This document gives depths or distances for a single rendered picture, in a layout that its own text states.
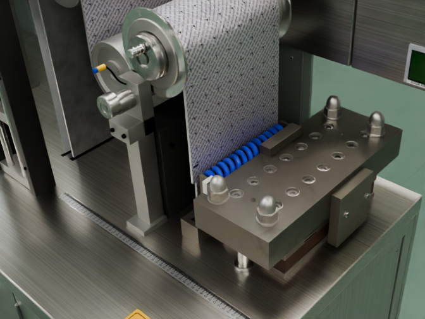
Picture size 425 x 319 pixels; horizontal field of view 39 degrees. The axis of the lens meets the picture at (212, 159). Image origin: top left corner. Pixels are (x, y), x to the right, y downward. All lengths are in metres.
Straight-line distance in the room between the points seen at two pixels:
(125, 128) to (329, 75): 2.65
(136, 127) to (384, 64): 0.44
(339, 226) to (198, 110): 0.31
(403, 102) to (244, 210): 2.45
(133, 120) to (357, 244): 0.45
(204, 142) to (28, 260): 0.39
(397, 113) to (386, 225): 2.12
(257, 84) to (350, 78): 2.49
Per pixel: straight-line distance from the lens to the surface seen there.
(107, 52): 1.08
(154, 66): 0.93
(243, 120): 1.09
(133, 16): 0.97
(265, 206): 0.92
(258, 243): 0.93
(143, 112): 1.00
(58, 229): 1.19
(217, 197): 0.98
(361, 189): 1.07
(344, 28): 1.13
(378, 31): 1.09
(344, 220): 1.07
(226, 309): 1.00
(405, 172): 2.83
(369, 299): 1.25
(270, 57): 1.09
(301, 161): 1.08
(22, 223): 1.23
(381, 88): 3.46
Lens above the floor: 1.66
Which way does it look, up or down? 36 degrees down
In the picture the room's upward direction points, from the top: 4 degrees counter-clockwise
